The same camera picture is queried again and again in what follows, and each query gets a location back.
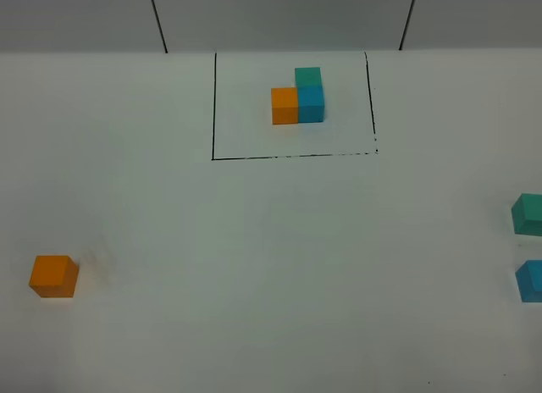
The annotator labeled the template green block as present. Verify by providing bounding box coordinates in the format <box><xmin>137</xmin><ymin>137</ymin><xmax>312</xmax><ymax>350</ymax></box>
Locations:
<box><xmin>295</xmin><ymin>67</ymin><xmax>323</xmax><ymax>88</ymax></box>

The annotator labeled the template orange block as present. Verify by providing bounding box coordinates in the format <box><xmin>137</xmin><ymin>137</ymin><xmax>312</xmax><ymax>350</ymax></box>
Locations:
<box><xmin>271</xmin><ymin>87</ymin><xmax>299</xmax><ymax>125</ymax></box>

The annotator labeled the template blue block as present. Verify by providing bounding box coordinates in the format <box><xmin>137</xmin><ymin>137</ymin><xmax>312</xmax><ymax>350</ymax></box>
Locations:
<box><xmin>297</xmin><ymin>86</ymin><xmax>325</xmax><ymax>124</ymax></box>

